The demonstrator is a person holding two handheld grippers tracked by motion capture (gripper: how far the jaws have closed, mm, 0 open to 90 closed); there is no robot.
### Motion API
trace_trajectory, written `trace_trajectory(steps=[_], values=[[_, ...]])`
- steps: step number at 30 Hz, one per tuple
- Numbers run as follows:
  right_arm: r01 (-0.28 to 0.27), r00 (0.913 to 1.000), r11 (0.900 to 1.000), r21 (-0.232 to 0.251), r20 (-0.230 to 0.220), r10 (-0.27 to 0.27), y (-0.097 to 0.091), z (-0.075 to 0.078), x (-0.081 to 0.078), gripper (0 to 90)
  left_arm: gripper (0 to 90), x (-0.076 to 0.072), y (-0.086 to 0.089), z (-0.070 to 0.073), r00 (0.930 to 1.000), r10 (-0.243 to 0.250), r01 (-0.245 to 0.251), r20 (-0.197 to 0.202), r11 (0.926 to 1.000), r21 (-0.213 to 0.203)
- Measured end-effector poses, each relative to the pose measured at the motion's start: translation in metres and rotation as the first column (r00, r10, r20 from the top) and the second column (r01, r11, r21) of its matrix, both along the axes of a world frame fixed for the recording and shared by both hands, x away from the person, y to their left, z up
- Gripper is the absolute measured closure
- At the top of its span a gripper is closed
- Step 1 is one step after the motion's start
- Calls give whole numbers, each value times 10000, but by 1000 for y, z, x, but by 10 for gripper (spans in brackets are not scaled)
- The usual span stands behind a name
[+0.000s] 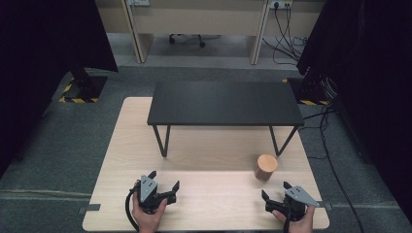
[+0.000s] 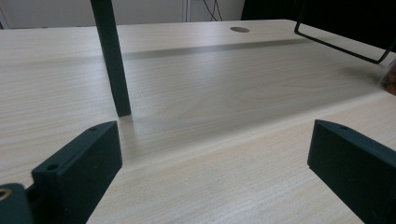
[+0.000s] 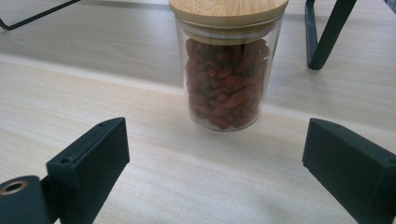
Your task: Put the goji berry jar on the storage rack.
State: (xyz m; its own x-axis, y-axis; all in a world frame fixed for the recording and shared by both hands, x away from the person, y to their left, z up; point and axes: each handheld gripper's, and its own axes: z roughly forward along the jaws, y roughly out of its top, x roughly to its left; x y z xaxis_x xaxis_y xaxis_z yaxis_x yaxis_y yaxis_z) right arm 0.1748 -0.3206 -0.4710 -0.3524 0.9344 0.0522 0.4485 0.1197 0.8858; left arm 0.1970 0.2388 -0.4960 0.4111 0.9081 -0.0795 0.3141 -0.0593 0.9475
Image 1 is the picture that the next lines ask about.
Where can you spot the brown jar with wooden lid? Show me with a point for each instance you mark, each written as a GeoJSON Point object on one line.
{"type": "Point", "coordinates": [266, 165]}

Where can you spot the black office chair base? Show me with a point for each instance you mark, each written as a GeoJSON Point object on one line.
{"type": "Point", "coordinates": [187, 39]}

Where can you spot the black stand base striped tape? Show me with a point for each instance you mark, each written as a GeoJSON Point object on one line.
{"type": "Point", "coordinates": [307, 92]}
{"type": "Point", "coordinates": [85, 89]}

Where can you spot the person's left hand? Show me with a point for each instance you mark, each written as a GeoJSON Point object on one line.
{"type": "Point", "coordinates": [147, 221]}

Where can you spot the black metal desk shelf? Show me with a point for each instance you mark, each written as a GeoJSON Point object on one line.
{"type": "Point", "coordinates": [225, 103]}

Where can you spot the black curtain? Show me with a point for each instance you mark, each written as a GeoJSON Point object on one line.
{"type": "Point", "coordinates": [42, 64]}
{"type": "Point", "coordinates": [366, 81]}

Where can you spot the white wall socket strip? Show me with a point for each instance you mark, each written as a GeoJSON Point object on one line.
{"type": "Point", "coordinates": [138, 2]}

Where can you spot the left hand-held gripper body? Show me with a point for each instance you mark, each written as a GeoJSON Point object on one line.
{"type": "Point", "coordinates": [148, 189]}

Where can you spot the white wall socket with plugs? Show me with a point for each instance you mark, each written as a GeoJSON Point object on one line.
{"type": "Point", "coordinates": [280, 4]}

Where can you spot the beige office desk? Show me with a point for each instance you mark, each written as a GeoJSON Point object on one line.
{"type": "Point", "coordinates": [197, 19]}

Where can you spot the grey tape strip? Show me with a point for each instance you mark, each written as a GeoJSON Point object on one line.
{"type": "Point", "coordinates": [90, 208]}
{"type": "Point", "coordinates": [325, 205]}

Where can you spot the person's right hand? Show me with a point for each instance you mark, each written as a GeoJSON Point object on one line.
{"type": "Point", "coordinates": [299, 226]}

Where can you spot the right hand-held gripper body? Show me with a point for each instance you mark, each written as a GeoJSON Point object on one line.
{"type": "Point", "coordinates": [296, 200]}

